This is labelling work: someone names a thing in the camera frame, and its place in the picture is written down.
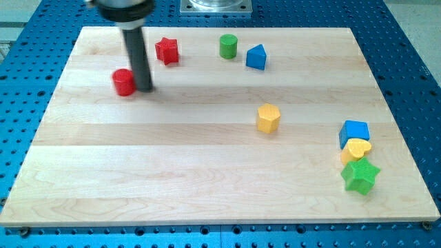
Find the yellow heart block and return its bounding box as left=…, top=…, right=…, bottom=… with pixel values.
left=340, top=138, right=372, bottom=165

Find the yellow hexagon block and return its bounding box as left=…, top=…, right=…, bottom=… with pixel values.
left=256, top=103, right=281, bottom=134

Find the wooden board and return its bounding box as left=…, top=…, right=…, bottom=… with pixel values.
left=1, top=27, right=440, bottom=227

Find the blue perforated metal base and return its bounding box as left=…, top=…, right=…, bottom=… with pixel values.
left=1, top=0, right=440, bottom=248

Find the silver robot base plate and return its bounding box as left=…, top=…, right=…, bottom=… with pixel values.
left=180, top=0, right=253, bottom=15

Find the blue triangular prism block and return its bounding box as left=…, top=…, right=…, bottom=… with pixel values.
left=245, top=44, right=267, bottom=70

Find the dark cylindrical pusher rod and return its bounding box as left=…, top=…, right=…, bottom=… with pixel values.
left=122, top=27, right=154, bottom=92

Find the red cylinder block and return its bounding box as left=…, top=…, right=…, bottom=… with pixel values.
left=112, top=69, right=136, bottom=96

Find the green star block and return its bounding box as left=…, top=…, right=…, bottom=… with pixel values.
left=340, top=157, right=381, bottom=195

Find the blue cube block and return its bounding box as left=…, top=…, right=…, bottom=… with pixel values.
left=338, top=120, right=370, bottom=149

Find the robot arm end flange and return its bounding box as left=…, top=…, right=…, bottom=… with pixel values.
left=84, top=0, right=155, bottom=30

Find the red star block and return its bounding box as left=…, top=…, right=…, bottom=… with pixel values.
left=155, top=37, right=179, bottom=65

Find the green cylinder block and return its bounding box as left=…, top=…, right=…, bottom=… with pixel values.
left=219, top=34, right=238, bottom=59

